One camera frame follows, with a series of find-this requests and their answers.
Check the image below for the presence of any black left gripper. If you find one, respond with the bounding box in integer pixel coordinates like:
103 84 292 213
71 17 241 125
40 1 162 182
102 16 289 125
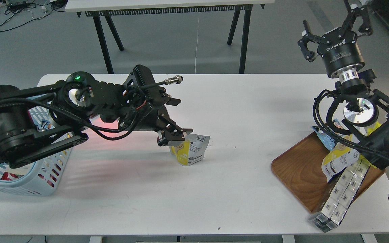
93 64 193 146

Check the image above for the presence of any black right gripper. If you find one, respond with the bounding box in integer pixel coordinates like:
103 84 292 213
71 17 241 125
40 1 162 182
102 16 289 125
297 0 374 79

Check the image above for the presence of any yellow white snack pouch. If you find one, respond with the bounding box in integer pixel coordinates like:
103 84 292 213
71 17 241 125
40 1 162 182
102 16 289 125
170 133 210 166
321 143 360 182

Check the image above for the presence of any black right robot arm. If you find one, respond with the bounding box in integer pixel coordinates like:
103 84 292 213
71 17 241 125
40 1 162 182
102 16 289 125
298 0 389 200

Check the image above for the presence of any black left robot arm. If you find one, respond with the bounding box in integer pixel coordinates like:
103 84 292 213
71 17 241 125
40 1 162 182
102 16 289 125
0 64 193 168

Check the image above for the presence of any yellow cartoon snack bag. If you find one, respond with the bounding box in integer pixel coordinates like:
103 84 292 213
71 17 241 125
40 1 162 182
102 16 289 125
361 122 384 170

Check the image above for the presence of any blue snack packet in basket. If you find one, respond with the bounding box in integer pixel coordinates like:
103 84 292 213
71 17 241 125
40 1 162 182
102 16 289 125
36 119 54 131

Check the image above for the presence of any light blue plastic basket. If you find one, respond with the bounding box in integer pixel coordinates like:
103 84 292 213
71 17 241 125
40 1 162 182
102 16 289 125
0 96 73 196

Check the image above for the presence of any black barcode scanner red window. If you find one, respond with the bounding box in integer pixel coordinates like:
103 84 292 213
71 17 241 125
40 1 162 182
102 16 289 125
66 71 96 85

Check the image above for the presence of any background black-legged table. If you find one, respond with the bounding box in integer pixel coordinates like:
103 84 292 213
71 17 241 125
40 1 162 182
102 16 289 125
64 0 275 74

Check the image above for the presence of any brown wooden tray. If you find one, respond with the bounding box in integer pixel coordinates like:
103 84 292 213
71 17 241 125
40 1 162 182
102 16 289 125
271 131 386 213

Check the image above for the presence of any long white box multipack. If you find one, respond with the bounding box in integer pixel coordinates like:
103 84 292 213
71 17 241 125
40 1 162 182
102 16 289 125
308 160 369 233

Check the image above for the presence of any floor cables and power strip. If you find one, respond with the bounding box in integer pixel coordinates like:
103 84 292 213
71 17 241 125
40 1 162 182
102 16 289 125
0 0 67 34

